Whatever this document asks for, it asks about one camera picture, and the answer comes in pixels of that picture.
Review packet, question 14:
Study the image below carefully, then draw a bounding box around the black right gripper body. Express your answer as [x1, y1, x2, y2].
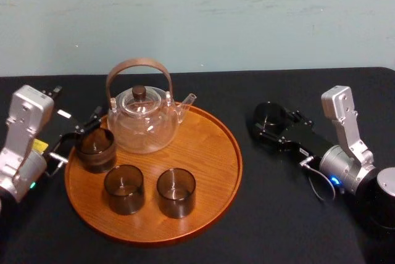
[279, 121, 336, 164]

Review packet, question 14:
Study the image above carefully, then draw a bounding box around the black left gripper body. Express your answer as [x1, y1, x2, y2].
[34, 105, 82, 156]

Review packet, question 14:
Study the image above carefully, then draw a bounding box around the smoky brown drinking glass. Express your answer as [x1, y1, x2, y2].
[156, 168, 197, 219]
[103, 164, 146, 216]
[252, 101, 291, 144]
[75, 127, 117, 175]

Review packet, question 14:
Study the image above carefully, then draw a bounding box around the round wooden tray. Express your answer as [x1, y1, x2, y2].
[64, 103, 244, 245]

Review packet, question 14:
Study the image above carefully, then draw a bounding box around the glass teapot lid brown knob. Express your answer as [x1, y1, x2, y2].
[122, 86, 162, 114]

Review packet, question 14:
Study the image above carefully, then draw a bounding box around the black table cloth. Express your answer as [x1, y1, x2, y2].
[0, 66, 395, 264]

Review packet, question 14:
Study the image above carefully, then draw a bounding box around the thin grey gripper cable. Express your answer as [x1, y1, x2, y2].
[299, 157, 338, 202]

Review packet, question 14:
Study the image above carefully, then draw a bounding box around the clear glass teapot wooden handle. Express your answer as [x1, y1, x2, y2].
[106, 57, 198, 154]

